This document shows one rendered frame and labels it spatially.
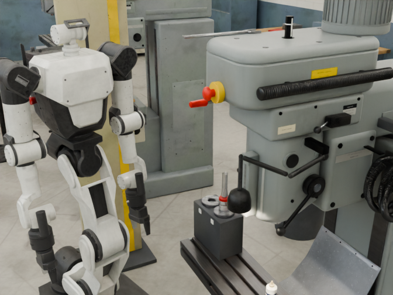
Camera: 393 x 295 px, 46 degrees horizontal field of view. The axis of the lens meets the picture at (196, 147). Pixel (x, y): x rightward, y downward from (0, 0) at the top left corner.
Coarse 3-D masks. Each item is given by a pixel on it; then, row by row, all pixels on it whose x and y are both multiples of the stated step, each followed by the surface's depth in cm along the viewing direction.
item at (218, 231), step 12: (204, 204) 202; (216, 204) 201; (204, 216) 200; (216, 216) 194; (228, 216) 192; (240, 216) 194; (204, 228) 203; (216, 228) 193; (228, 228) 193; (240, 228) 196; (204, 240) 205; (216, 240) 195; (228, 240) 195; (240, 240) 199; (216, 252) 197; (228, 252) 198; (240, 252) 202
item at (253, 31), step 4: (220, 32) 136; (224, 32) 136; (228, 32) 136; (232, 32) 136; (236, 32) 136; (240, 32) 137; (244, 32) 137; (248, 32) 137; (252, 32) 137; (256, 32) 138; (260, 32) 138; (184, 36) 131; (188, 36) 131; (192, 36) 131; (196, 36) 132; (200, 36) 132; (204, 36) 133; (208, 36) 133
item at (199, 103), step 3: (201, 99) 138; (189, 102) 137; (192, 102) 136; (195, 102) 136; (198, 102) 137; (201, 102) 137; (204, 102) 137; (207, 102) 138; (210, 102) 139; (189, 105) 137; (192, 105) 136; (195, 105) 137; (198, 105) 137; (201, 105) 137; (204, 105) 138
